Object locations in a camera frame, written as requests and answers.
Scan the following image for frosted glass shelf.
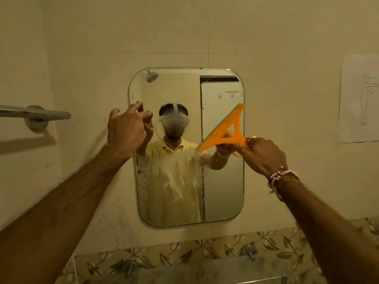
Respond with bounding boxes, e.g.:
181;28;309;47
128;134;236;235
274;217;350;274
88;257;288;284

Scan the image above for orange plastic squeegee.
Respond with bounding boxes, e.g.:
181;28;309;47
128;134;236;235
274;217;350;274
196;103;251;159

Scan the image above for paper with figure drawing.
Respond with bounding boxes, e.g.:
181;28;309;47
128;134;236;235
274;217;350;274
336;54;379;144

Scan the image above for person's right hand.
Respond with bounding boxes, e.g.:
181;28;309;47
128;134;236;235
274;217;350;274
234;136;288;178

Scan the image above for chrome shelf bracket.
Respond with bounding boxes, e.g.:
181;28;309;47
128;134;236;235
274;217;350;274
240;243;258;261
120;260;140;278

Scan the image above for person's left forearm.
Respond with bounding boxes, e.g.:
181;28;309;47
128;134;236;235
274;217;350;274
0;144;131;284

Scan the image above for red and white beaded bracelet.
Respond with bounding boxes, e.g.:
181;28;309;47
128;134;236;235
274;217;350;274
267;166;300;202

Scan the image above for person's left hand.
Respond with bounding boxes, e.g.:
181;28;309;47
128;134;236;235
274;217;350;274
107;101;154;159

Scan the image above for metal towel bar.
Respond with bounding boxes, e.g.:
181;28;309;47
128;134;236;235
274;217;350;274
0;105;71;132

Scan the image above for rounded wall mirror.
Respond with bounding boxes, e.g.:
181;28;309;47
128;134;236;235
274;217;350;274
129;67;246;228

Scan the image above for person's right forearm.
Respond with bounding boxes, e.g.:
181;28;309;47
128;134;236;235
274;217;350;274
277;177;379;284

